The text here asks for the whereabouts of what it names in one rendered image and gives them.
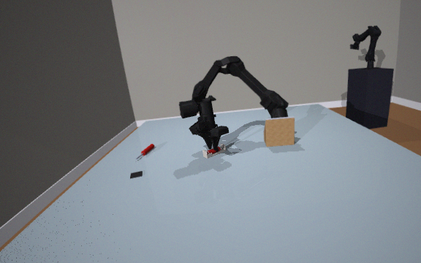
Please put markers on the red battery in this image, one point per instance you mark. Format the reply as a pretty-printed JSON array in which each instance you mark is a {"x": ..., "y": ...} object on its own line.
[{"x": 214, "y": 151}]

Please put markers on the red screwdriver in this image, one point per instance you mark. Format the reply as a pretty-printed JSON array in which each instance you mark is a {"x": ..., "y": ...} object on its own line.
[{"x": 150, "y": 147}]

